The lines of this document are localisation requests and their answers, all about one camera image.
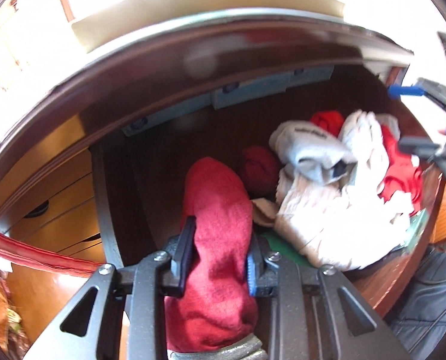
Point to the person's dark jacket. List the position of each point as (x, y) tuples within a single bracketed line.
[(433, 300)]

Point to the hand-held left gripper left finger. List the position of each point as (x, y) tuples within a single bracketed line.
[(185, 255)]

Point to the dark wooden dresser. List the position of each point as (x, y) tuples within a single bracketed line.
[(114, 82)]

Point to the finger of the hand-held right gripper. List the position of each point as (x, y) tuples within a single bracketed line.
[(418, 146), (433, 90)]

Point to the red fabric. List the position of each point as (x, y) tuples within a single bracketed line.
[(31, 251)]

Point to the dark red sock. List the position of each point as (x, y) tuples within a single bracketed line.
[(215, 232), (260, 165)]

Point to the bright red underwear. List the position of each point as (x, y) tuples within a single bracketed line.
[(397, 174)]

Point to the grey and white sock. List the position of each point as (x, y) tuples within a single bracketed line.
[(309, 150)]

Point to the beige underwear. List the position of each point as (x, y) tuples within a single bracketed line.
[(313, 225)]

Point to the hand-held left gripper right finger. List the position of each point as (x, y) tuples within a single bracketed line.
[(253, 270)]

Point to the light wooden cabinet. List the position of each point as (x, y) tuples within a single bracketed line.
[(58, 195)]

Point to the dark red rolled sock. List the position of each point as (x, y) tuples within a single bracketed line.
[(260, 165)]

